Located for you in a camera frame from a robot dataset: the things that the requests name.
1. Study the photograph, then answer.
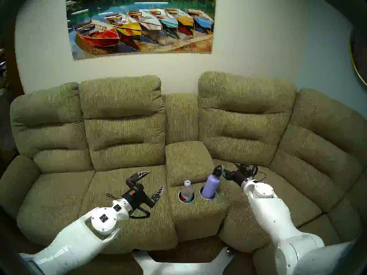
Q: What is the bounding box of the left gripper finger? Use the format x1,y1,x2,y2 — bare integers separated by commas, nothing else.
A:
151,186,164,205
130,171,151,186

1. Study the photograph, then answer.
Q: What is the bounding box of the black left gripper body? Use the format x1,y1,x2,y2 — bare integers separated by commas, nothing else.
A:
122,181,157,212

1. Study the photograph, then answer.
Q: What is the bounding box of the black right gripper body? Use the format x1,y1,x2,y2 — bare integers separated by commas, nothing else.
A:
227,170,250,186

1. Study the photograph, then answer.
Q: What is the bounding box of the purple metal bottle black cap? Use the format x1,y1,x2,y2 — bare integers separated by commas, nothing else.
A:
201,166,223,199

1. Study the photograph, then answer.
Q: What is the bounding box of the clear plastic water bottle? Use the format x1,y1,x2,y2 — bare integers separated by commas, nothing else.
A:
181,180,194,203

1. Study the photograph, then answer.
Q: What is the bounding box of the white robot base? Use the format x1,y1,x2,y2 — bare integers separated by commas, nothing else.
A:
132,247,235,275

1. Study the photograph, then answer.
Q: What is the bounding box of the olive console armrest lid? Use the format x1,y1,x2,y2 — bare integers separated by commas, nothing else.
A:
165,141,215,188

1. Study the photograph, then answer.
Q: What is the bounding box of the olive green fabric sofa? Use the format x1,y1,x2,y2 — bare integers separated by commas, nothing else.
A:
0,71,367,275

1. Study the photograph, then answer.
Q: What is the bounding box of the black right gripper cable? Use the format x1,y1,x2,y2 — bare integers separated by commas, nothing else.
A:
234,163,267,182

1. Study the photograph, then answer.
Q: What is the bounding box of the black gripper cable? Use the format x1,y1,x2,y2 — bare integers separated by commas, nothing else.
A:
106,193,151,219
234,163,267,182

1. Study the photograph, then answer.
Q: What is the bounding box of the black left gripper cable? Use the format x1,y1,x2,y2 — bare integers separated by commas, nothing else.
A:
106,193,151,219

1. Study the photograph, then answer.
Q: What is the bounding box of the colourful boats wall picture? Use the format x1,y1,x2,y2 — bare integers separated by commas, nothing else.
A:
66,0,217,60

